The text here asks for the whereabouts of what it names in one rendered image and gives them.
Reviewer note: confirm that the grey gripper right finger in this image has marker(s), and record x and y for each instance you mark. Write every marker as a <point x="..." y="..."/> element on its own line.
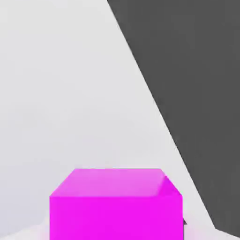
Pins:
<point x="198" y="234"/>

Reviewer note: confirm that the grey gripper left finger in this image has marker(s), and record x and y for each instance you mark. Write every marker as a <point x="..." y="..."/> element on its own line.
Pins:
<point x="35" y="234"/>

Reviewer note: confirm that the small magenta cube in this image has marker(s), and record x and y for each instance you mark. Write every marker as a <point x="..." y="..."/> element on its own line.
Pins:
<point x="116" y="215"/>

